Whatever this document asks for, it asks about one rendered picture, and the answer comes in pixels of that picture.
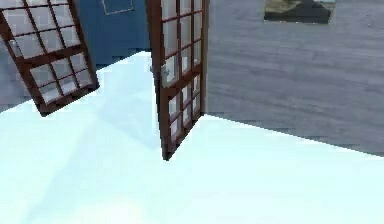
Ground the framed dark landscape picture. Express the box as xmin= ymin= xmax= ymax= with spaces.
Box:
xmin=263 ymin=0 xmax=337 ymax=25

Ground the silver door handle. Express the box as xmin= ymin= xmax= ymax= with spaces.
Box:
xmin=149 ymin=65 xmax=171 ymax=78

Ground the pale-framed blue wall picture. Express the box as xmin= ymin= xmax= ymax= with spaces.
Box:
xmin=101 ymin=0 xmax=135 ymax=16

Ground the brown glass-paned room door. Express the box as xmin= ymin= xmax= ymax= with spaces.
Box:
xmin=145 ymin=0 xmax=211 ymax=162
xmin=0 ymin=0 xmax=101 ymax=118

